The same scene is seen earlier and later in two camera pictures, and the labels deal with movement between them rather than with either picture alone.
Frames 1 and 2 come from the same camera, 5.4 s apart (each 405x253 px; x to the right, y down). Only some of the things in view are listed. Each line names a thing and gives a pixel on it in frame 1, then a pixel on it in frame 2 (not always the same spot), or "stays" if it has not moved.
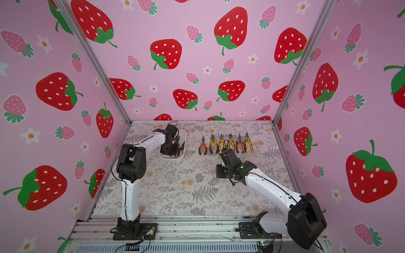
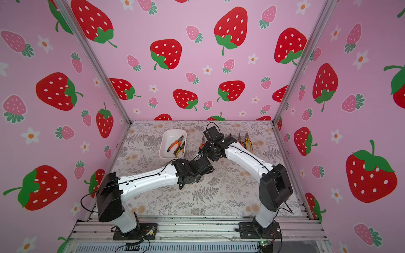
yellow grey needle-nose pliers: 182,148 stays
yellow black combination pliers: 247,140 stays
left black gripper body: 170,149 -> 195,179
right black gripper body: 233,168 -> 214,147
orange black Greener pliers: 238,143 stays
